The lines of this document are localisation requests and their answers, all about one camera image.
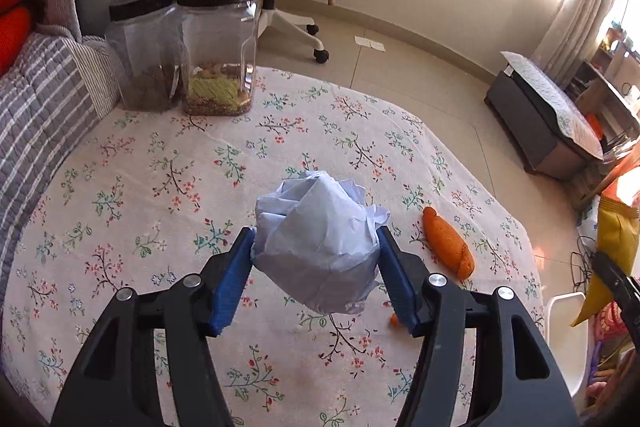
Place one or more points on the cluttered wooden desk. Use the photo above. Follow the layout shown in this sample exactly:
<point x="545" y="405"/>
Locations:
<point x="615" y="87"/>

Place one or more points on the grey white striped quilt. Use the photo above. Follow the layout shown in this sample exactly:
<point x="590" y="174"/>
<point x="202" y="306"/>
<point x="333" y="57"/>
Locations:
<point x="40" y="107"/>

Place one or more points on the clear jar with green packet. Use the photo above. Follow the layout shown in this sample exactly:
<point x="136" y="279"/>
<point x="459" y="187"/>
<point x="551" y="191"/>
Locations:
<point x="220" y="57"/>

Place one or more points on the white paper sheet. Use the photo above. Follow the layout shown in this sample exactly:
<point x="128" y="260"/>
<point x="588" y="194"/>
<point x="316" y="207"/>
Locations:
<point x="369" y="43"/>

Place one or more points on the patterned cabinet cover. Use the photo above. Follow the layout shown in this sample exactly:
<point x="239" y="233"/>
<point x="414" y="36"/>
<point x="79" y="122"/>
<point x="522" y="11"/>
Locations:
<point x="550" y="97"/>

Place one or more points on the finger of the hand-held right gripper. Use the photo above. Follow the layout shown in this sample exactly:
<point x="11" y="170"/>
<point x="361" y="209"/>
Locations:
<point x="622" y="287"/>

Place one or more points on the white plastic bin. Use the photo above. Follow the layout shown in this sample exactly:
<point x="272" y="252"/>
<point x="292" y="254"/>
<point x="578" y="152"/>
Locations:
<point x="567" y="337"/>

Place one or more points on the orange plush carrot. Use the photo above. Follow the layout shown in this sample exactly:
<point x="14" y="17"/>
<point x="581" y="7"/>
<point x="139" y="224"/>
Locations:
<point x="447" y="242"/>

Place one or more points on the dark low cabinet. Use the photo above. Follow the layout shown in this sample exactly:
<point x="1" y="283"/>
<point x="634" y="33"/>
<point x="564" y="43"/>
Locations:
<point x="530" y="132"/>

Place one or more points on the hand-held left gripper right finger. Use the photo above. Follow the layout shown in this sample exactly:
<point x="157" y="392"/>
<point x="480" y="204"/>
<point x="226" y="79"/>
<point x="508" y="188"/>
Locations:
<point x="397" y="277"/>

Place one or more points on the clear jar with dark snacks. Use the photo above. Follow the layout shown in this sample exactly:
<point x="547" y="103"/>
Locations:
<point x="145" y="57"/>

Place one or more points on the yellow snack packet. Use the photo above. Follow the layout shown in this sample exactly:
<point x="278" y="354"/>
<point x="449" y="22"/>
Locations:
<point x="615" y="237"/>

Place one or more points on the pale curtain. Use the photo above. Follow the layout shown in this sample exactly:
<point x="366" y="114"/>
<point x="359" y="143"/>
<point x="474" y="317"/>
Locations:
<point x="580" y="17"/>

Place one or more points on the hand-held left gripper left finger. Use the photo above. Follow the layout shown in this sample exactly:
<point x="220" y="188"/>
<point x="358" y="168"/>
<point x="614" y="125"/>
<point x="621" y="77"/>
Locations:
<point x="232" y="277"/>

